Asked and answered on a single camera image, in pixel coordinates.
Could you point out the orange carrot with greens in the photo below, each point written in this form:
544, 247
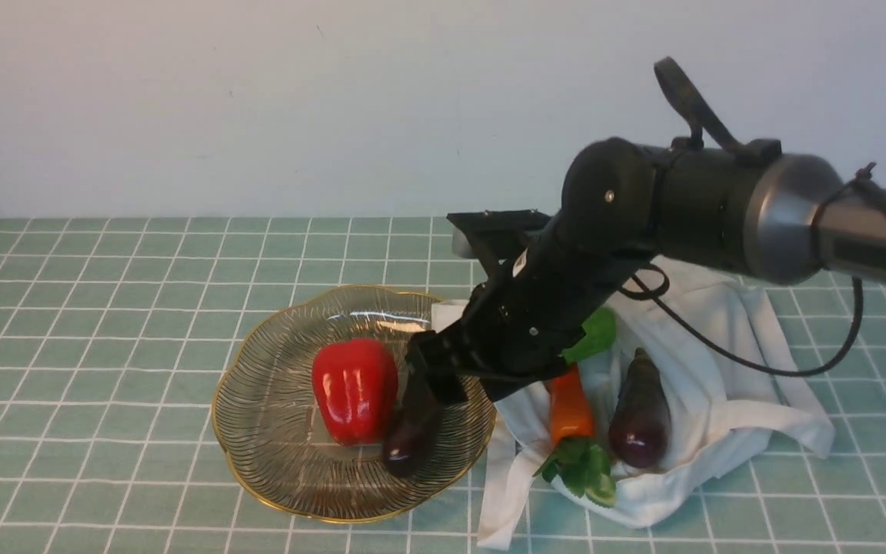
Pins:
577, 459

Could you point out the green cucumber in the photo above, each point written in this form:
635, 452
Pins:
599, 333

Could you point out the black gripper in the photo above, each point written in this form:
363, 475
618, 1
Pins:
515, 326

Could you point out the white cloth bag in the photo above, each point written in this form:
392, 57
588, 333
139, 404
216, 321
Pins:
730, 382

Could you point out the ribbed glass plate gold rim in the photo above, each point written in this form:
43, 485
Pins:
277, 447

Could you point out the red bell pepper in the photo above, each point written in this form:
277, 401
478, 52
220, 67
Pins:
355, 384

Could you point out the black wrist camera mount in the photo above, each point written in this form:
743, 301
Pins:
491, 237

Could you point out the dark purple eggplant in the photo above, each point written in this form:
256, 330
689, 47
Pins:
404, 450
641, 424

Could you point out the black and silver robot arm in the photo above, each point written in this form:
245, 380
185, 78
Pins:
750, 210

